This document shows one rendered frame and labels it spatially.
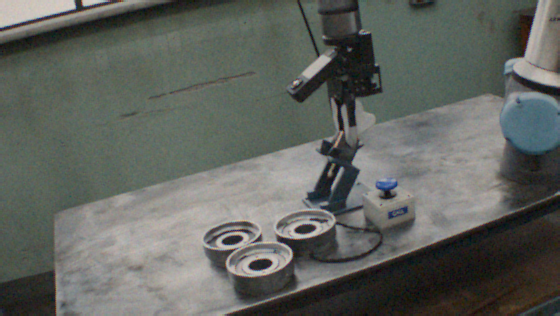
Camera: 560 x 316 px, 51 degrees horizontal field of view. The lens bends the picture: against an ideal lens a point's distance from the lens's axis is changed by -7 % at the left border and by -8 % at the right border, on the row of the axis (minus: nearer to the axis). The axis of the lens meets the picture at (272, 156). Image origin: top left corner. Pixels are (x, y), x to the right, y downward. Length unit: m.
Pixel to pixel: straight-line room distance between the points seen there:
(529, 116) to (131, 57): 1.83
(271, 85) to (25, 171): 1.11
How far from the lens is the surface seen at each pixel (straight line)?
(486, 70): 3.26
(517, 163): 1.24
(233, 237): 1.11
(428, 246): 1.05
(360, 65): 1.15
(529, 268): 1.44
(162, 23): 2.57
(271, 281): 0.96
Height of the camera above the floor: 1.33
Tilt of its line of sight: 20 degrees down
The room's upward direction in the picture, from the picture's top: 10 degrees counter-clockwise
